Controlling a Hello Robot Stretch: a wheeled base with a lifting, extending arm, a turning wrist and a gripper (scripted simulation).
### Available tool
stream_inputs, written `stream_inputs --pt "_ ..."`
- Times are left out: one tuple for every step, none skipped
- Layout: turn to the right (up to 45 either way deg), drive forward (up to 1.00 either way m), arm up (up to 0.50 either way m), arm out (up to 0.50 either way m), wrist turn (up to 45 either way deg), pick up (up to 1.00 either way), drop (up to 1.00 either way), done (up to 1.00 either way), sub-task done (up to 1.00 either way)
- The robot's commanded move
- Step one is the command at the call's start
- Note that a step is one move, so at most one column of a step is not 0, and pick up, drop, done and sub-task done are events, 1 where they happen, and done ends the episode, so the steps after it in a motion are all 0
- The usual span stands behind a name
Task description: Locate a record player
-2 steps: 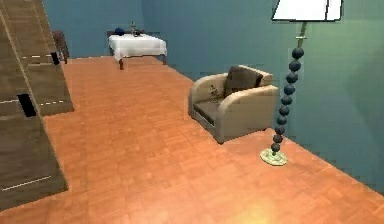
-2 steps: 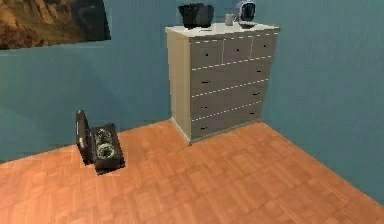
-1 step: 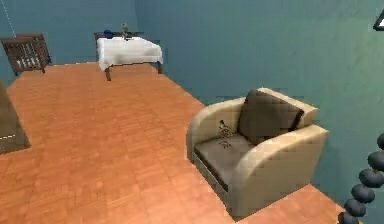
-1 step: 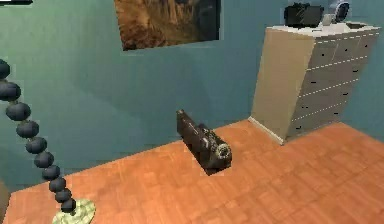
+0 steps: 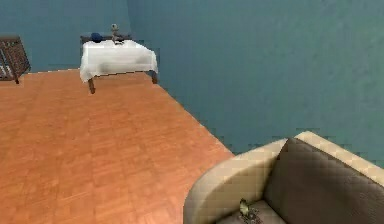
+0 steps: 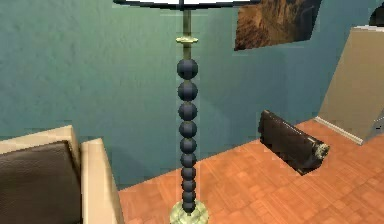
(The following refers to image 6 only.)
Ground floor lamp with black balls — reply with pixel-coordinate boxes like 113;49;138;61
112;0;262;224

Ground cream armchair with brown cushion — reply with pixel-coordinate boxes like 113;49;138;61
0;125;125;224

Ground brown framed wall picture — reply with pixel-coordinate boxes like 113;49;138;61
234;0;324;52

